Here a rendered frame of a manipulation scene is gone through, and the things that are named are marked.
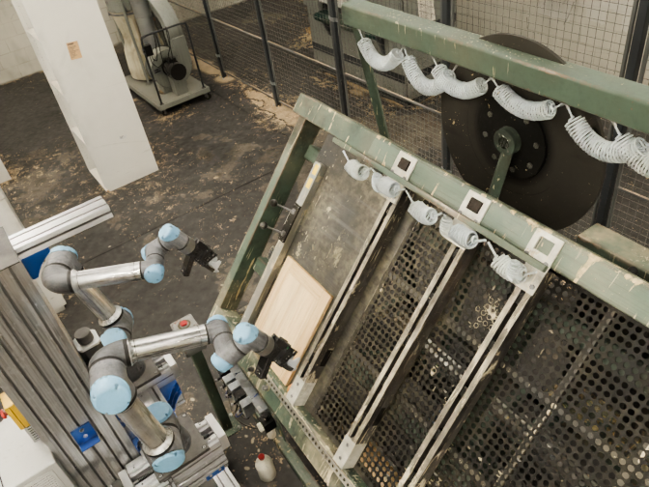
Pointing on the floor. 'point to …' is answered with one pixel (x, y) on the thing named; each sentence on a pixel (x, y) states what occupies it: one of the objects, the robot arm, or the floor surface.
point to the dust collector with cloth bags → (156, 53)
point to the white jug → (266, 468)
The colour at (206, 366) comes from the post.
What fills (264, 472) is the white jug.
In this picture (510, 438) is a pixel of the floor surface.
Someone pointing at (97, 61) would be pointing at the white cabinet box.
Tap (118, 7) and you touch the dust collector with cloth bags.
